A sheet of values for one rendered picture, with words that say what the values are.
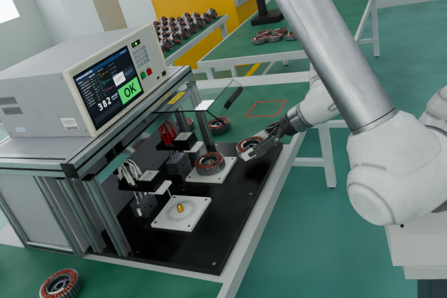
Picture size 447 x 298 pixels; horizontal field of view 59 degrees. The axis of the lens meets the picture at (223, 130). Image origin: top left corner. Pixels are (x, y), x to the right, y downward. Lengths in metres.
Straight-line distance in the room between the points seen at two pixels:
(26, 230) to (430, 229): 1.22
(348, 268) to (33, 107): 1.54
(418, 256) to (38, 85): 1.08
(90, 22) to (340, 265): 4.16
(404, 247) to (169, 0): 4.46
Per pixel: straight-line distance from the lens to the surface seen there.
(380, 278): 2.04
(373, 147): 0.83
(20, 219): 1.51
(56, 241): 1.45
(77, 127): 1.23
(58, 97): 1.21
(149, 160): 1.58
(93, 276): 1.30
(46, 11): 9.26
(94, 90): 1.20
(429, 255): 1.07
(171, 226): 1.28
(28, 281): 1.43
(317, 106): 1.24
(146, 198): 1.37
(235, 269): 1.12
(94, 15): 5.19
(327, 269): 2.08
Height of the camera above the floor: 1.55
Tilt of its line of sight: 26 degrees down
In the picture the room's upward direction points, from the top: 16 degrees counter-clockwise
